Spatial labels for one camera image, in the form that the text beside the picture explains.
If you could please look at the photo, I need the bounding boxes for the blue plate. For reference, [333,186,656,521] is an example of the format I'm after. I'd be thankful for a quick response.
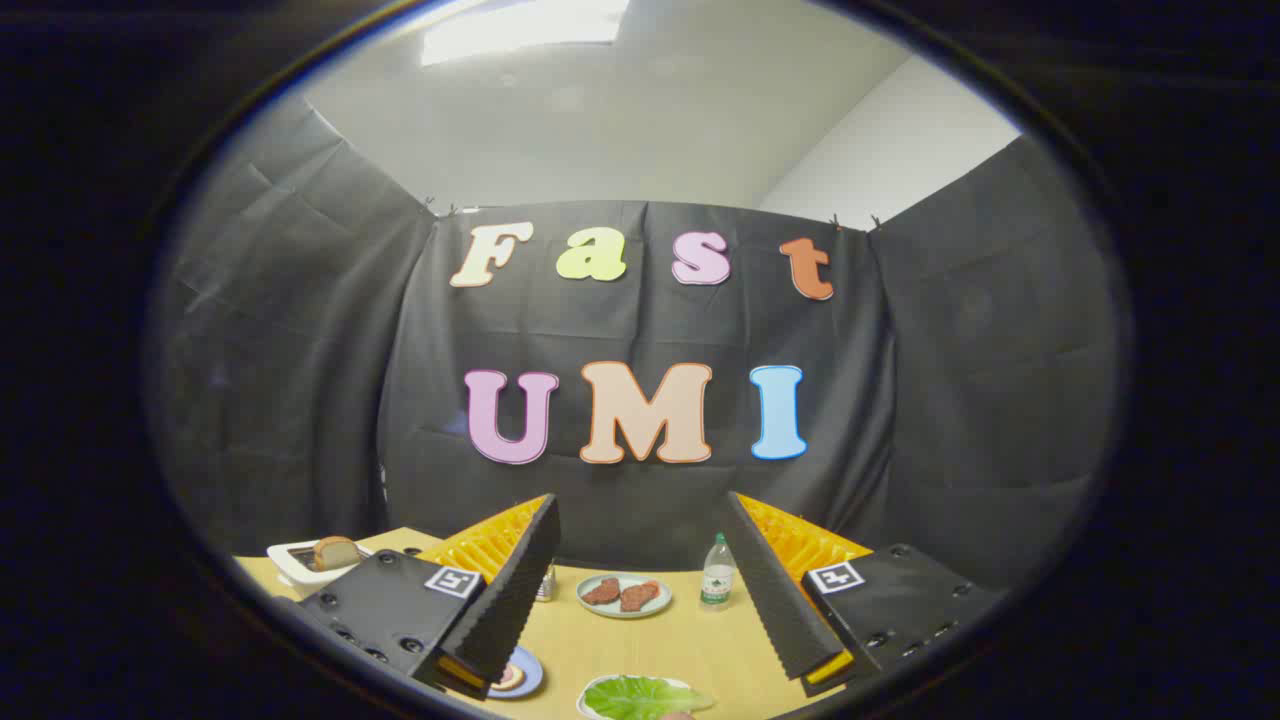
[488,645,544,699]

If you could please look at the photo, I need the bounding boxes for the white toaster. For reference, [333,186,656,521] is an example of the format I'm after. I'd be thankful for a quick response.
[266,538,373,599]

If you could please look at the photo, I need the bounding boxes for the pale green plate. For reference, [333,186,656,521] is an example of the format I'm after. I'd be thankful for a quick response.
[576,573,673,619]

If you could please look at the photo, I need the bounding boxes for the green lettuce leaf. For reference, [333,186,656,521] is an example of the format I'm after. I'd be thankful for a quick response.
[583,676,713,720]

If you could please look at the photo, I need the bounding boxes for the ceiling light panel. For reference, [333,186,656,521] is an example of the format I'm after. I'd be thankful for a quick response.
[420,0,631,66]

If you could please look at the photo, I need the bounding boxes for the clear water bottle green cap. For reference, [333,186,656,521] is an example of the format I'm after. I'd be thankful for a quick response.
[700,533,738,611]

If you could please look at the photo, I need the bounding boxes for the black backdrop cloth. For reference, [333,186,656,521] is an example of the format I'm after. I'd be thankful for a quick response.
[150,95,1131,601]

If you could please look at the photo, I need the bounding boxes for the white plate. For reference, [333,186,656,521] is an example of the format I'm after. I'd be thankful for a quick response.
[577,674,701,720]

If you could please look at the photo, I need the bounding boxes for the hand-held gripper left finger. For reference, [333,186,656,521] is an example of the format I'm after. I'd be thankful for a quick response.
[270,493,561,701]

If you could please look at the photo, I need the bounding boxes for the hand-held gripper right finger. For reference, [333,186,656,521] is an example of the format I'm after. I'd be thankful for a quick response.
[722,491,1006,698]

